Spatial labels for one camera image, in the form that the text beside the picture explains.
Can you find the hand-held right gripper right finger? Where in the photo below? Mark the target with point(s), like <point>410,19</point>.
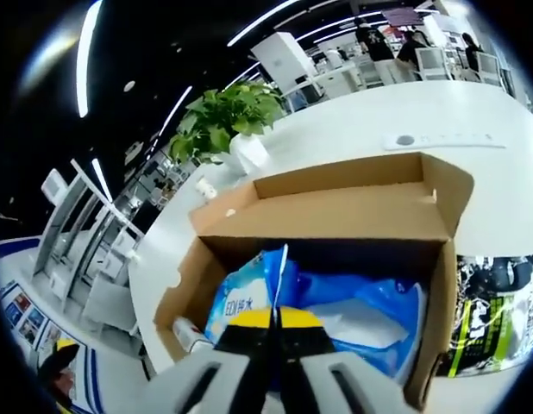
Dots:
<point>335,384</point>

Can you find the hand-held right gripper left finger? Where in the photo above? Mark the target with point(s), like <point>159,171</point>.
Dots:
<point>197,384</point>

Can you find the small blue pad pack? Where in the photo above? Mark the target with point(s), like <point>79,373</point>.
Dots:
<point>365,310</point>

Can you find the blue white wipes pack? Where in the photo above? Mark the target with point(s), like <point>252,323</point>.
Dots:
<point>240,289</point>

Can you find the black green silver pouch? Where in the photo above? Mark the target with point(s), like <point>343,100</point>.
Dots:
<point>490,328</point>

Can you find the brown cardboard shoe box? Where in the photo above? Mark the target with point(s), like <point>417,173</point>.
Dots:
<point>335,202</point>

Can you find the grey metal shelf rack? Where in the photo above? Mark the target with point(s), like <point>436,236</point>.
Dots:
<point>124,222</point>

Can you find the white louvered device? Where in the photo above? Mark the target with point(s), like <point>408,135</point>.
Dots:
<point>55,186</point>

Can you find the white paper cup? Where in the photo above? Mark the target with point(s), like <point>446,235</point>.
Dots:
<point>206,187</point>

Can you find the straight ceiling light strip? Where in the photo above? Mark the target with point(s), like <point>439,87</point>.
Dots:
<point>83,86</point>

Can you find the green potted plant white pot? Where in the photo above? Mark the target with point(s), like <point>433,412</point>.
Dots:
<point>223,112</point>

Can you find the white table socket strip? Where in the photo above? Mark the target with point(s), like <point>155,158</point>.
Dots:
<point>456,139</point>

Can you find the short ceiling light strip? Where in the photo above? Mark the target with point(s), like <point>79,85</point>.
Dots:
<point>180,108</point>

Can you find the white square column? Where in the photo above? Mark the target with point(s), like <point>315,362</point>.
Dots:
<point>284,60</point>

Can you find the white office chair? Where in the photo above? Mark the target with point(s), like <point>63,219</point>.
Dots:
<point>430,62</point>
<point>486,69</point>

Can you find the long curved ceiling light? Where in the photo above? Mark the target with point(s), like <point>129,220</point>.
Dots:
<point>258,26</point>

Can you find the purple monitor screen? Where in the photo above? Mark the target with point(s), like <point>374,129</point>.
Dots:
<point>402,17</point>

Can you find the blue white wall poster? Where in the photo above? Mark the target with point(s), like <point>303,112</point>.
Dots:
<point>25,315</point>

